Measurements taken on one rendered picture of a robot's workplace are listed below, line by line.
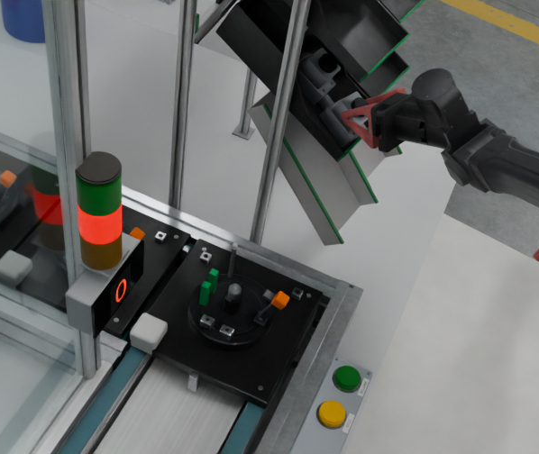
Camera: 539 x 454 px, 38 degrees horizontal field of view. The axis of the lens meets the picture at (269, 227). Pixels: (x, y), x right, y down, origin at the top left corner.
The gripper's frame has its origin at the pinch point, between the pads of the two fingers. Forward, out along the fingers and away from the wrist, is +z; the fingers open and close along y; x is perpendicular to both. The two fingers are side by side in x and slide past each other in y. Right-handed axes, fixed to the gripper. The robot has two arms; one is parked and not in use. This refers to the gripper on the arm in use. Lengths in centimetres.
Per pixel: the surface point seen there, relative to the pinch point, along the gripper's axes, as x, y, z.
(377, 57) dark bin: -9.2, -0.5, -4.6
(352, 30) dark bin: -13.2, 0.3, -1.2
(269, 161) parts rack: 7.7, 8.1, 12.3
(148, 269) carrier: 21.8, 28.2, 24.7
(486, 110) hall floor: 86, -190, 83
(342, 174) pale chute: 17.4, -8.5, 11.2
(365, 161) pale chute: 19.4, -18.0, 13.1
